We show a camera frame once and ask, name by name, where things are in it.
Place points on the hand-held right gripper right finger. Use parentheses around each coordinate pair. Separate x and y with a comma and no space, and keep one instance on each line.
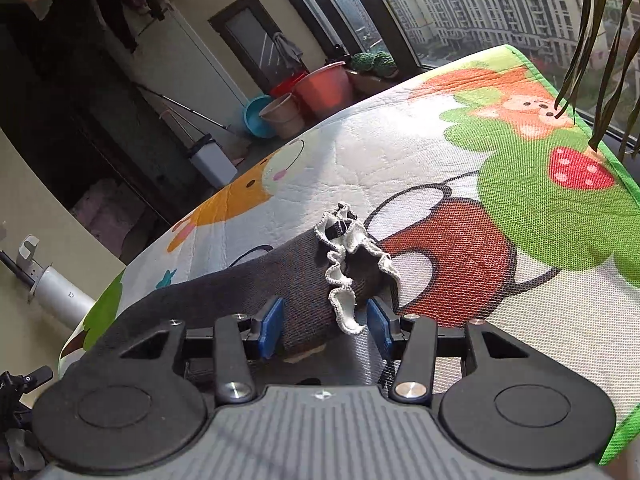
(380,327)

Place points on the orange plastic bucket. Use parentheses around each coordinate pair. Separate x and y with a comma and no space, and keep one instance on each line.
(322,90)

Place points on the dark hanging clothes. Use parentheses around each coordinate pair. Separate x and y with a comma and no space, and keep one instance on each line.
(125,5)

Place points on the red plastic bucket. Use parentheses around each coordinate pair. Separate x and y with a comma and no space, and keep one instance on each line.
(285,85)

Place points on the grey trash bin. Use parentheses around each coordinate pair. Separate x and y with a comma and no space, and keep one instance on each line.
(212,162)

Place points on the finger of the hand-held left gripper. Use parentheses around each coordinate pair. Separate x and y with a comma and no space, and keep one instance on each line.
(32,376)

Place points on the green potted cactus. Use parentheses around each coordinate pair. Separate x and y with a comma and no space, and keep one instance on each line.
(385,62)
(362,62)

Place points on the cartoon printed mat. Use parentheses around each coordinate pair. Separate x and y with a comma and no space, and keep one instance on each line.
(400,160)

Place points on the metal wall hook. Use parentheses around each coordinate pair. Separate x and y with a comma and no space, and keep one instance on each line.
(31,255)

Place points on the white wall-mounted cylinder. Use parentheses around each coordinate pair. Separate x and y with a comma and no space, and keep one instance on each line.
(62,297)

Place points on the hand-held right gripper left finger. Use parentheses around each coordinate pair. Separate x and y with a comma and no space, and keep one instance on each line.
(270,327)

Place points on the beige plastic bucket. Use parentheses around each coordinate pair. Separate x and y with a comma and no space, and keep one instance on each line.
(282,115)

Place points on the green long-leaf plant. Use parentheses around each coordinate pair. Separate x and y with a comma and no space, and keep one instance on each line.
(595,50)

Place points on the blue plastic basin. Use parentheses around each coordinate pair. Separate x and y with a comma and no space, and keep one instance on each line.
(254,117)

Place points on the dark grey pants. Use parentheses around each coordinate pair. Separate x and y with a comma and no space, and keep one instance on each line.
(300,280)

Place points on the dark window frame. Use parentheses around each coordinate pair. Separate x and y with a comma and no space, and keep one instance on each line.
(350,15)

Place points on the grey cloth on door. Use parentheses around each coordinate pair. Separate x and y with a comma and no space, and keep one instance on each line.
(287,52)

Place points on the dark framed glass door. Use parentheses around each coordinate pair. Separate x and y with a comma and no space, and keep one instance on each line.
(247,35)

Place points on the row of apartment buildings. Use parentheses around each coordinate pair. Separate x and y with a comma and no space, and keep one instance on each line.
(490,5)

